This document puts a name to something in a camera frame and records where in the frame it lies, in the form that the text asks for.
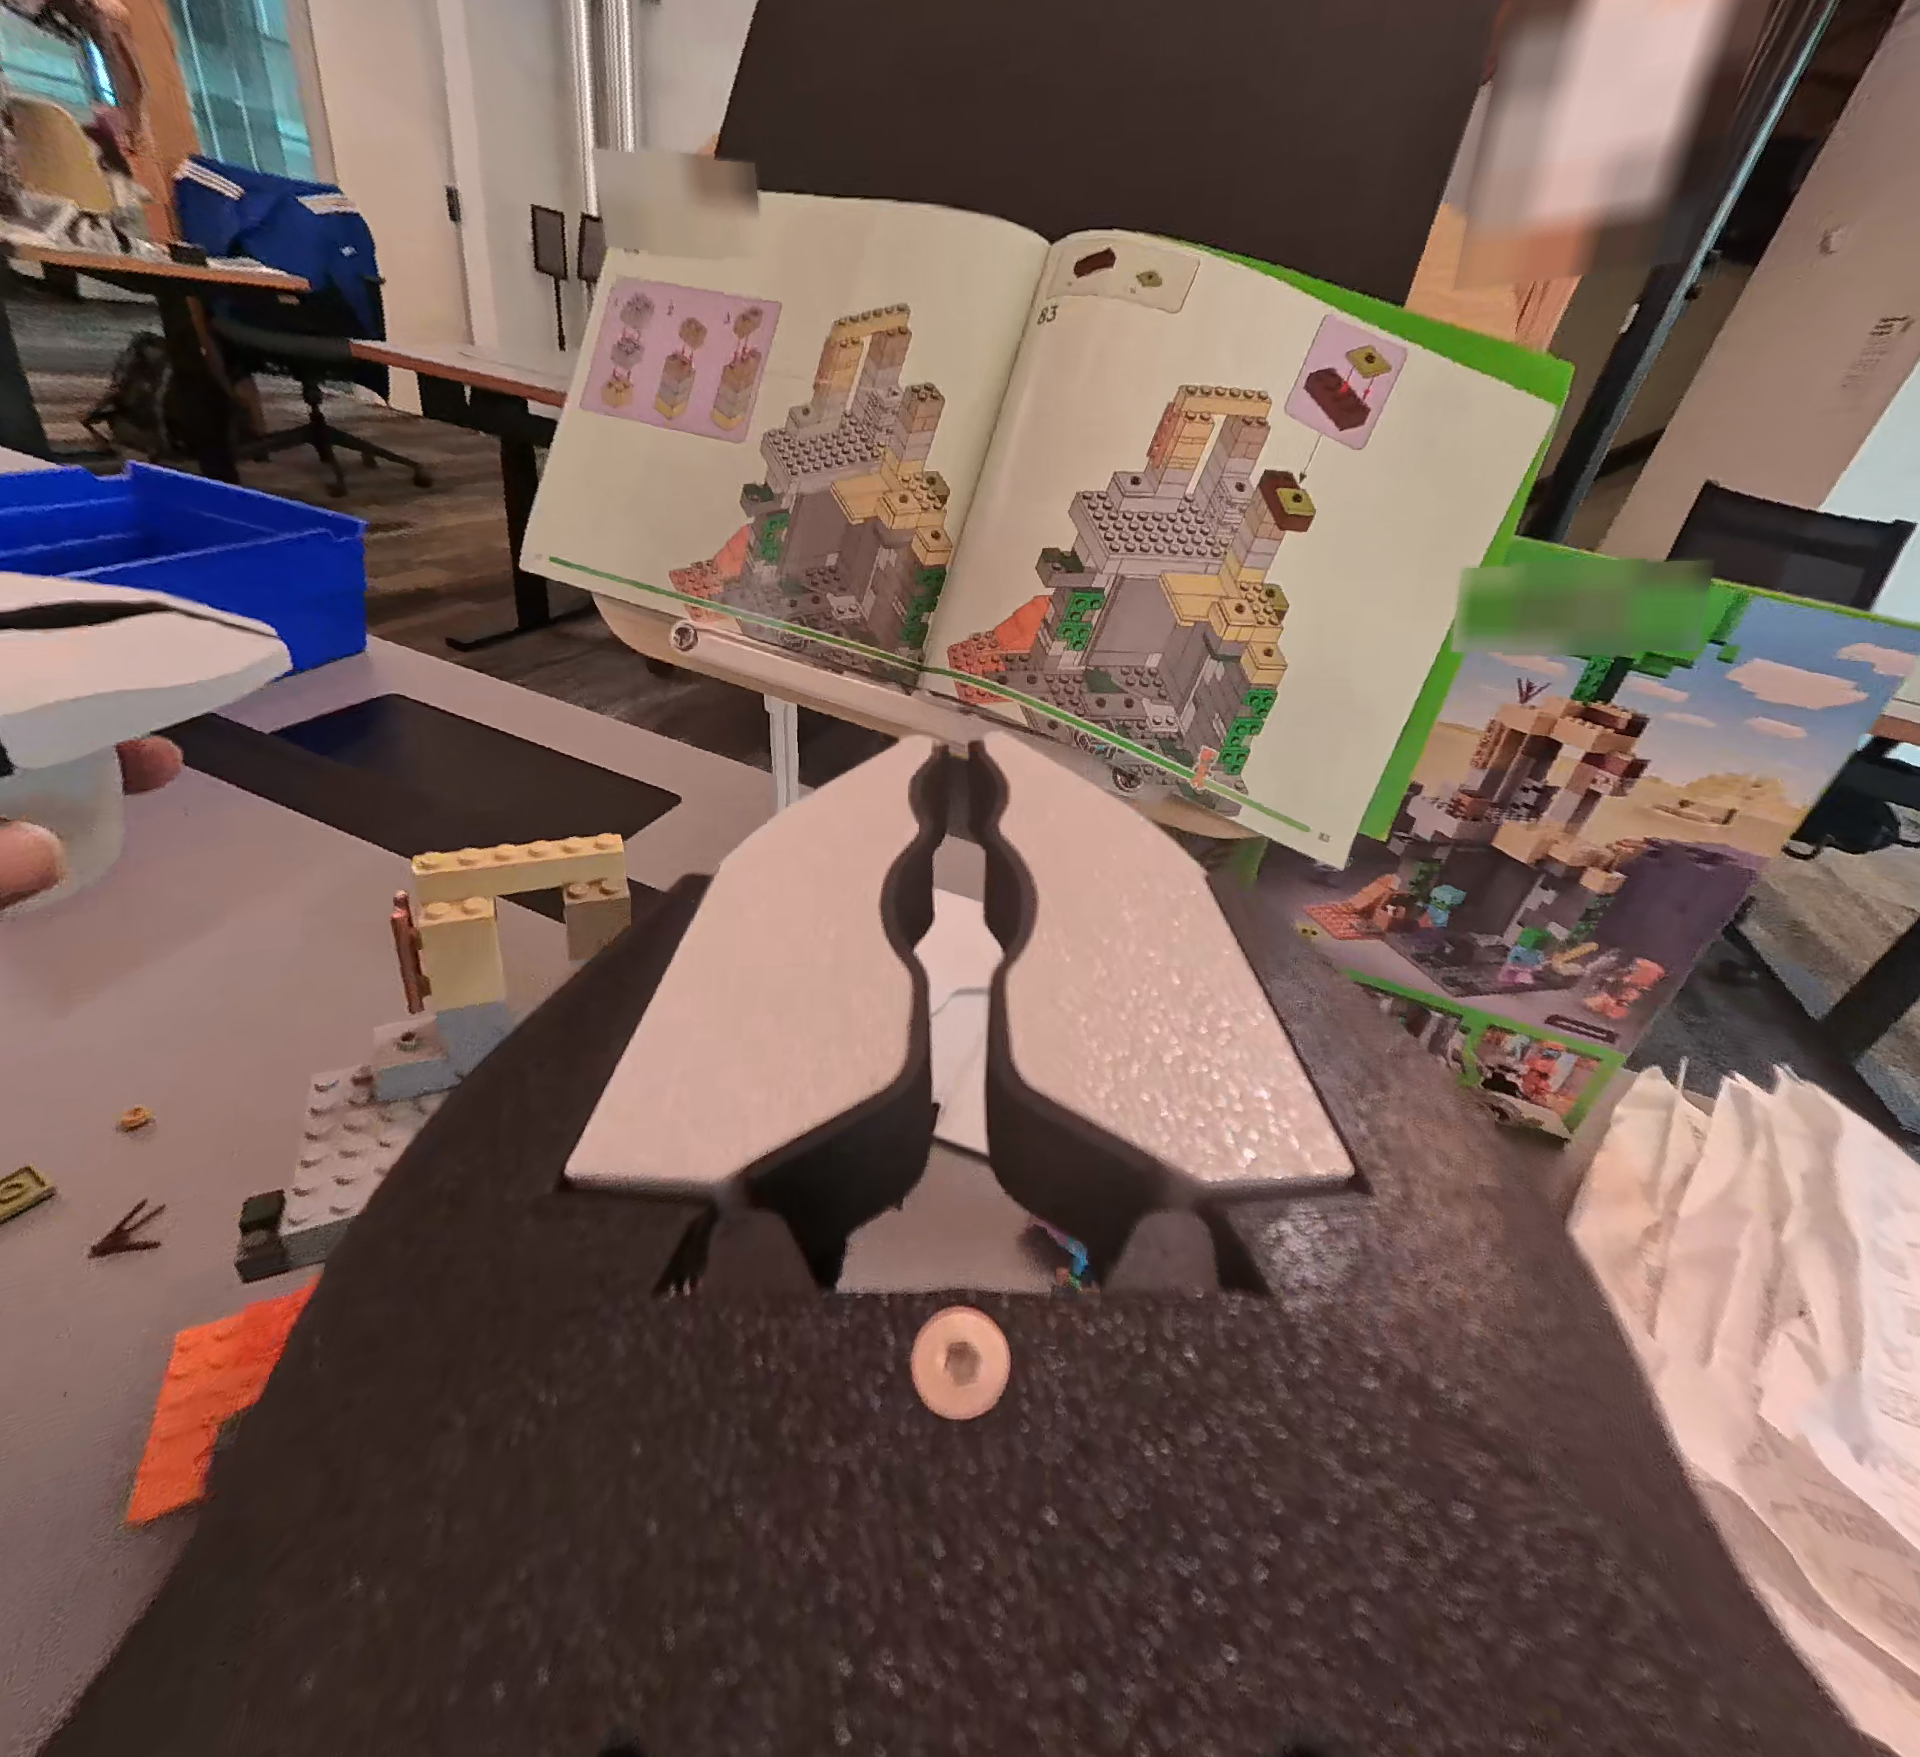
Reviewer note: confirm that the white paper bag pile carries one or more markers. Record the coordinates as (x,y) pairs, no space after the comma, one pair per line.
(1770,1336)

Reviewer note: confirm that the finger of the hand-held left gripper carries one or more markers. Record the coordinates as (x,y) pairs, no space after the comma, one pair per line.
(120,684)
(76,587)

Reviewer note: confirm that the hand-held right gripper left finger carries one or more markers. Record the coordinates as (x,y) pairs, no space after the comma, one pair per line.
(751,1021)

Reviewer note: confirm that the olive square tile piece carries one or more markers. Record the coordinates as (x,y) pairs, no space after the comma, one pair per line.
(24,1195)

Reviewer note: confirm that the blue plastic bin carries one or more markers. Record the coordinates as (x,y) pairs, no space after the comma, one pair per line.
(226,557)

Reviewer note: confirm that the open instruction booklet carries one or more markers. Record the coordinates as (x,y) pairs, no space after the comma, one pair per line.
(899,436)

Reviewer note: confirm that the brown twig toy piece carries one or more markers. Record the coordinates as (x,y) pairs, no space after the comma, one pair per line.
(127,1230)

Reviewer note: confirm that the grey desk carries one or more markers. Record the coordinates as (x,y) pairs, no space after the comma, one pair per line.
(150,976)

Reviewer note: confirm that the toy brick building model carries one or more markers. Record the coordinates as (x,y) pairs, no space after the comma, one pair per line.
(360,1142)

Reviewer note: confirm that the green toy set box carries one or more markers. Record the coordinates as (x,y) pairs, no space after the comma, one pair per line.
(1575,811)

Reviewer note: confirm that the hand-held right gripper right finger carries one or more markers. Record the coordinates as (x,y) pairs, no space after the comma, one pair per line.
(1156,1021)

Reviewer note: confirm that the black backdrop board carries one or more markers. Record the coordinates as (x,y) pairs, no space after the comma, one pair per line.
(1124,32)

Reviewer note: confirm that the black small display frame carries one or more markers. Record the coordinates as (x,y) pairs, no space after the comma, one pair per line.
(549,242)
(592,249)

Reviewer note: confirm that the blue jacket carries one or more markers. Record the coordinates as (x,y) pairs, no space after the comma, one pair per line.
(268,242)

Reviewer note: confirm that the wooden top office desk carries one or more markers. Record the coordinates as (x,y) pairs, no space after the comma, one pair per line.
(481,367)
(180,268)

